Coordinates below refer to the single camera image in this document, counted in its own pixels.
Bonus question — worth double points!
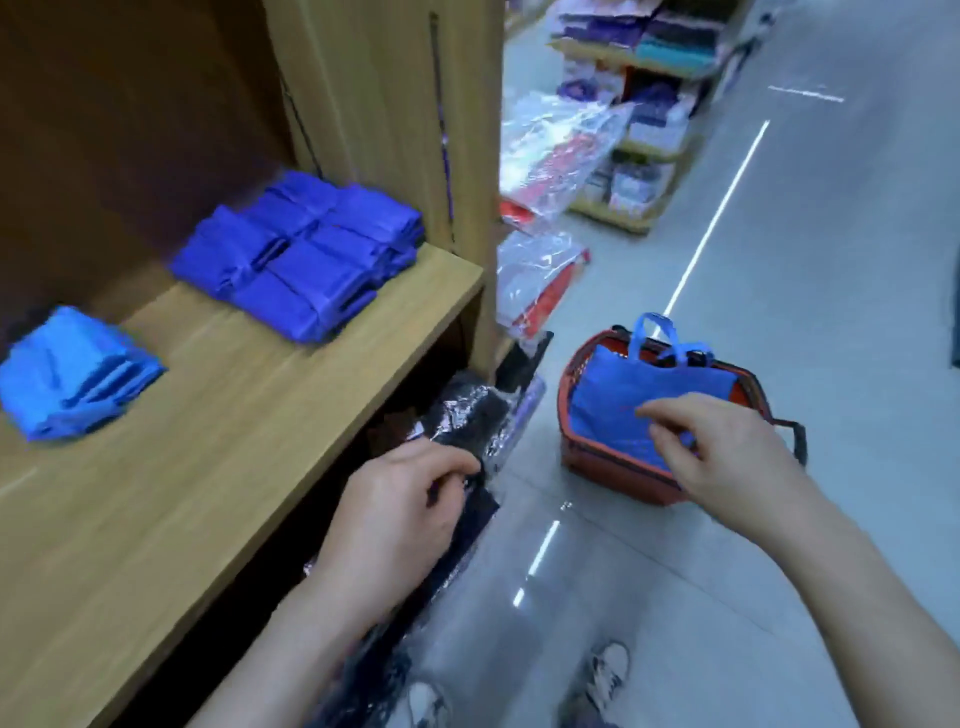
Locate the red packaged goods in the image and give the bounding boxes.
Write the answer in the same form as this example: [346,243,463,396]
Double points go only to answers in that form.
[499,87,641,231]

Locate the person's right forearm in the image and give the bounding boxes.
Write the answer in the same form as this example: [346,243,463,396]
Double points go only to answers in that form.
[772,507,960,728]

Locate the light blue non-woven bag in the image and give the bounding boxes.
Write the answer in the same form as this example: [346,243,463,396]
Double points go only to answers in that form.
[0,306,167,443]

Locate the black plastic-wrapped bag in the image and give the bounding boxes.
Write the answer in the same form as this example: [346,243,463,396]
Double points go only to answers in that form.
[307,333,554,728]

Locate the person's right shoe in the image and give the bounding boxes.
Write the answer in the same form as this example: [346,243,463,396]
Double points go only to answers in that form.
[577,640,633,716]

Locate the distant wooden display rack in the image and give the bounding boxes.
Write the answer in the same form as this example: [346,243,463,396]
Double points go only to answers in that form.
[546,0,756,239]

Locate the person's left hand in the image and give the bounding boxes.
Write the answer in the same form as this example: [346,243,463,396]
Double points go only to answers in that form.
[307,438,483,620]

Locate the wooden shelf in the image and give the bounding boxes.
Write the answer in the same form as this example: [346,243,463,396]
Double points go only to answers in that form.
[0,0,506,728]

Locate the red shopping basket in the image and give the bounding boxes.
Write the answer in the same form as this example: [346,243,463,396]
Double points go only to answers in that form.
[556,324,810,509]

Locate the person's right hand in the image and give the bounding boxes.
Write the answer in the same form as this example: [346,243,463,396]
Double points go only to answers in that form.
[634,393,830,560]

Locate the person's right leg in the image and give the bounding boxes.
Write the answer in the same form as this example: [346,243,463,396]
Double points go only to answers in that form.
[556,691,621,728]

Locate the heap of blue bags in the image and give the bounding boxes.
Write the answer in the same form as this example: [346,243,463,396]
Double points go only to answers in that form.
[568,312,746,471]

